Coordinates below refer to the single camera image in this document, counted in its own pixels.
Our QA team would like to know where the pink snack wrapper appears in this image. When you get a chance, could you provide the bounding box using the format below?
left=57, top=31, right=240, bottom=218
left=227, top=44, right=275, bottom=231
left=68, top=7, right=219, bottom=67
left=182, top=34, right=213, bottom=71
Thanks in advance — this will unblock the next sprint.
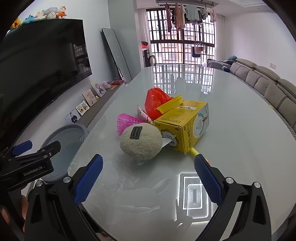
left=137, top=105, right=152, bottom=122

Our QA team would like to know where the dark suit portrait frame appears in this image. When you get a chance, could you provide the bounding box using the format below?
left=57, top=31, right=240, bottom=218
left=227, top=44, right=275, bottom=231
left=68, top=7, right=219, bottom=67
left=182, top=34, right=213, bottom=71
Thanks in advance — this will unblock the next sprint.
left=65, top=113, right=81, bottom=124

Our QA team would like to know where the black television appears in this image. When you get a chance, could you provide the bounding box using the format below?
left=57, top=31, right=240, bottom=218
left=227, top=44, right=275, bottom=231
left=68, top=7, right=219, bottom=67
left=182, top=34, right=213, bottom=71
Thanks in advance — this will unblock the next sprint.
left=0, top=19, right=93, bottom=149

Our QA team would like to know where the child photo frame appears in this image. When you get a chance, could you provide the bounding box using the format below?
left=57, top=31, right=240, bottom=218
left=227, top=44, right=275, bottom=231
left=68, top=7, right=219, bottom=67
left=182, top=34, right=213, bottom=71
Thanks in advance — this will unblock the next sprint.
left=83, top=89, right=97, bottom=106

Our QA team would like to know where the small clothes drying rack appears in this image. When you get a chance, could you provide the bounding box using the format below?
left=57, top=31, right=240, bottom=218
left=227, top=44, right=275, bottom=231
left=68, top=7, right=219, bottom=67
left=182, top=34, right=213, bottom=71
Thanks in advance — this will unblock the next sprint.
left=191, top=41, right=207, bottom=59

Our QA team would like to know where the dark window grille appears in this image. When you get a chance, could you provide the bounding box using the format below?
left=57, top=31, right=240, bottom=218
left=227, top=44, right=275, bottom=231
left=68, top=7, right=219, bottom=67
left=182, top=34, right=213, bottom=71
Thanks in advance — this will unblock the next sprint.
left=146, top=7, right=216, bottom=68

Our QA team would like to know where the row of hanging clothes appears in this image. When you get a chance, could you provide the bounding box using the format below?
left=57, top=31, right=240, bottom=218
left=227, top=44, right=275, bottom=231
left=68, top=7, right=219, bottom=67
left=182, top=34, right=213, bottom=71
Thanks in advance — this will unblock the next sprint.
left=164, top=2, right=218, bottom=33

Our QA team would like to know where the cartoon print photo frame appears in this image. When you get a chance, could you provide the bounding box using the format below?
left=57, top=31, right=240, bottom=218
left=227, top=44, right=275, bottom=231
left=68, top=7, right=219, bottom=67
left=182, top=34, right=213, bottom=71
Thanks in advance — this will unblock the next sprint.
left=76, top=101, right=90, bottom=115

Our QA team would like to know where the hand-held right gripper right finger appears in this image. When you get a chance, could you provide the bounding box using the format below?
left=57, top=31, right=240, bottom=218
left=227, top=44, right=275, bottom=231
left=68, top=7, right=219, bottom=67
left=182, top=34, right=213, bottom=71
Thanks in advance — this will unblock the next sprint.
left=194, top=153, right=272, bottom=241

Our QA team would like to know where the round standing fan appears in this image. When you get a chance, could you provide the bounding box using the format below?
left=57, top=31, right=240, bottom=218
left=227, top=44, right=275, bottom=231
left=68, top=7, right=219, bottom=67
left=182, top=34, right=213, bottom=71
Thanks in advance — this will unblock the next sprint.
left=142, top=42, right=158, bottom=67

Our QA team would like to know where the white plastic wrapper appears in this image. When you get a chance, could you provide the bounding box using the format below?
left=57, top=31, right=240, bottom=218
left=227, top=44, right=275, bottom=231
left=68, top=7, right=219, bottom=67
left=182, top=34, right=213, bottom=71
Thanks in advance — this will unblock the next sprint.
left=136, top=138, right=172, bottom=166

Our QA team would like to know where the white and blue plush toy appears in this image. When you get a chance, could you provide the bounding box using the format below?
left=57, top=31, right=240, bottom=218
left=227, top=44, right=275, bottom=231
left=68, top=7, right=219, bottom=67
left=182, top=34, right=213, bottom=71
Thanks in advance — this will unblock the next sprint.
left=44, top=6, right=58, bottom=19

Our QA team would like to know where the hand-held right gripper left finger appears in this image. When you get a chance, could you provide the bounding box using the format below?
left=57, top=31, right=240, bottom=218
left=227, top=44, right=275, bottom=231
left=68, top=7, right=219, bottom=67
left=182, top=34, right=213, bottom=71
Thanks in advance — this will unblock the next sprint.
left=24, top=154, right=104, bottom=241

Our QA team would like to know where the cream fuzzy plush ball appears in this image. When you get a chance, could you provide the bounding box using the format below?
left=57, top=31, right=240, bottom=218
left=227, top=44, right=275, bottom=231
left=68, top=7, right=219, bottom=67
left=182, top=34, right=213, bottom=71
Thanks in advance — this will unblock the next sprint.
left=120, top=123, right=163, bottom=161

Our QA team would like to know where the pink plastic shuttlecock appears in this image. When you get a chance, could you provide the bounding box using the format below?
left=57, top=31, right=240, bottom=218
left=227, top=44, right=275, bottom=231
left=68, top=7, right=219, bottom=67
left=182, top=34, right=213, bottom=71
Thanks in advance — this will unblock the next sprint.
left=117, top=113, right=142, bottom=137

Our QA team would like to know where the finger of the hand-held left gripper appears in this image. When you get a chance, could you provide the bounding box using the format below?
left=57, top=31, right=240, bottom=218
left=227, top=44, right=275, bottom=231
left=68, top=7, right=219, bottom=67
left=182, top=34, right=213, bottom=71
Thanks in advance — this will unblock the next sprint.
left=7, top=141, right=61, bottom=166
left=0, top=140, right=33, bottom=163

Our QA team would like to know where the black framed standing mirror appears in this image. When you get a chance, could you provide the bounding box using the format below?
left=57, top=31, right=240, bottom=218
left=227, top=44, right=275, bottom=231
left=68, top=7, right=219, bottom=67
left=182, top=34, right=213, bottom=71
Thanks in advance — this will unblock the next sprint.
left=101, top=28, right=133, bottom=82

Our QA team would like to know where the grey perforated plastic basket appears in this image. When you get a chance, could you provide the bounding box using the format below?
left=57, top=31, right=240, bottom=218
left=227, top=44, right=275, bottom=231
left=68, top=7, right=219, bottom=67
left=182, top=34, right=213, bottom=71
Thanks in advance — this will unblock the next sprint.
left=40, top=123, right=89, bottom=183

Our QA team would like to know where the red plastic bag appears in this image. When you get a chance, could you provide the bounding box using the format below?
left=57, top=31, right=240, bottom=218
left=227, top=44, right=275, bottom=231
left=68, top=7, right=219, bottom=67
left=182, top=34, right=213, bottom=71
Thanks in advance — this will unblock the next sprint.
left=144, top=88, right=173, bottom=120

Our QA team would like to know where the yellow cardboard box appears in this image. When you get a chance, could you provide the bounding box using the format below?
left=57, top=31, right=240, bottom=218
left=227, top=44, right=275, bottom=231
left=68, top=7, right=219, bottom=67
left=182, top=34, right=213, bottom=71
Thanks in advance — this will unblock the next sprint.
left=154, top=94, right=210, bottom=155

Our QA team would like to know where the tall photo frame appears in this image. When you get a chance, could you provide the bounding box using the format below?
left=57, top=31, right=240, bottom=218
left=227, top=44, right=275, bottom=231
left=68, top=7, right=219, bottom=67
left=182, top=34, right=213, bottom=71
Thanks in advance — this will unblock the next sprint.
left=91, top=81, right=107, bottom=97

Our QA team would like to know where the grey sofa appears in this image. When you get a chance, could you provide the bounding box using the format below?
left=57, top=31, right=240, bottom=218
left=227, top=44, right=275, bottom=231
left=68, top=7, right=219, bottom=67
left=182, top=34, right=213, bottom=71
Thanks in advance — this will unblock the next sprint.
left=230, top=58, right=296, bottom=141

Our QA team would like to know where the checked cloth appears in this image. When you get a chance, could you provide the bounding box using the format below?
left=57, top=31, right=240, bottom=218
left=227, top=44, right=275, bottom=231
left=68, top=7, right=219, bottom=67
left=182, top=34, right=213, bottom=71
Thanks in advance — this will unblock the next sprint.
left=207, top=59, right=232, bottom=72

